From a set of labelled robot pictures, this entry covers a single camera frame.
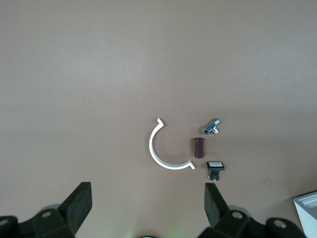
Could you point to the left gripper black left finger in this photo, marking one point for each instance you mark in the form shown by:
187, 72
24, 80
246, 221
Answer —
74, 205

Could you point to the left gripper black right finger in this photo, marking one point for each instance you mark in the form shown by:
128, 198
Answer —
214, 205

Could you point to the white drawer cabinet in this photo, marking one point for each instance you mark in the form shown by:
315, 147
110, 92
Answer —
307, 218

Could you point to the white semicircular clamp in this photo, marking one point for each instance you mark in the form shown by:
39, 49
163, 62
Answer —
173, 167

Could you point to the dark brown rectangular block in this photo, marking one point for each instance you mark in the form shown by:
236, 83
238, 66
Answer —
198, 148

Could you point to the small silver metal fitting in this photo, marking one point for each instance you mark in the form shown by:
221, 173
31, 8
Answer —
211, 126

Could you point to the brown table cover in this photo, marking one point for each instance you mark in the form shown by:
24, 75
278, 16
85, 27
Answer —
99, 74

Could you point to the white-capped push button switch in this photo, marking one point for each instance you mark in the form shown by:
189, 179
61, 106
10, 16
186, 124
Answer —
215, 165

